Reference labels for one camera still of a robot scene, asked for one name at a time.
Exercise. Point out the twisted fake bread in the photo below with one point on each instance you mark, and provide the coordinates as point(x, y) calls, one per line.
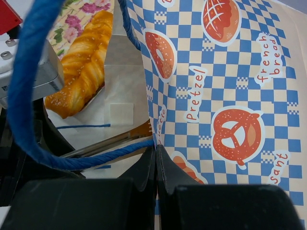
point(83, 67)

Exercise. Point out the floral rectangular tray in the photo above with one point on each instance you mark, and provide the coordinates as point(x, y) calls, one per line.
point(73, 17)

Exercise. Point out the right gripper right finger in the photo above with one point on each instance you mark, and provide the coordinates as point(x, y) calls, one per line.
point(185, 204)

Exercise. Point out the metal serving tongs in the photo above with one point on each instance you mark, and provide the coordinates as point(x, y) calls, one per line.
point(107, 144)

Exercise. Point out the blue checkered paper bag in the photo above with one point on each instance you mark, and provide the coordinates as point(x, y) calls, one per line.
point(226, 85)

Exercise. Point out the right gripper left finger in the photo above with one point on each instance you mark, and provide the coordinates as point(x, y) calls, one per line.
point(124, 203)

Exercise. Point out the long fake baguette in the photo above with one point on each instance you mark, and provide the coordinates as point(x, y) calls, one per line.
point(142, 131)

